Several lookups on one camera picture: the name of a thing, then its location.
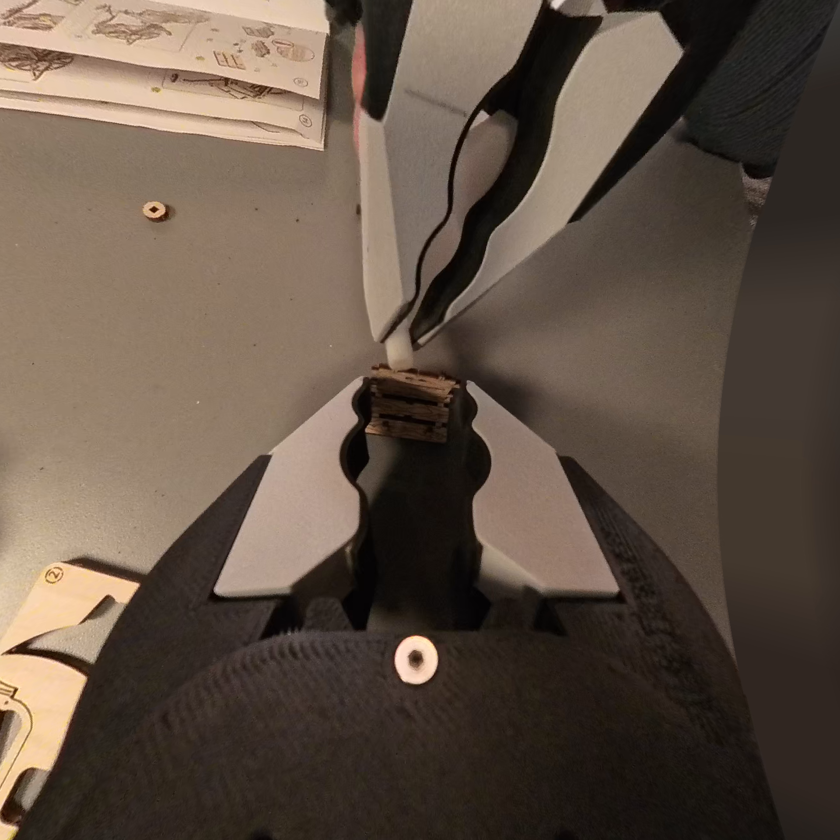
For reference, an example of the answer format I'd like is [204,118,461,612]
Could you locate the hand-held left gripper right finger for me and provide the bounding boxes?
[453,379,623,599]

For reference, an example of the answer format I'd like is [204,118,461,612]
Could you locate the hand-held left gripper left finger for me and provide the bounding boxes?
[215,376,374,599]

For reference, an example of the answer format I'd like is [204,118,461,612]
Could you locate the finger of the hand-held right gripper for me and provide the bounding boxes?
[360,0,547,345]
[412,10,685,347]

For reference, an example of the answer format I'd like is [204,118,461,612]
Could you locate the white plastic stick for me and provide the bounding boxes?
[386,110,521,370]

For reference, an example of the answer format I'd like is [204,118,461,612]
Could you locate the small wooden model crate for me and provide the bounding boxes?
[369,364,458,445]

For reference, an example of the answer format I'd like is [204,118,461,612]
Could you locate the person's right forearm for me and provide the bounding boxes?
[686,0,829,181]

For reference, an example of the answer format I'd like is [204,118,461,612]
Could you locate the wooden parts sheet curved cutouts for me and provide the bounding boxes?
[0,558,144,829]

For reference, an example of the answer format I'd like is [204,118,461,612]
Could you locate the paper instruction booklet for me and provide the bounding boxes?
[0,0,330,153]

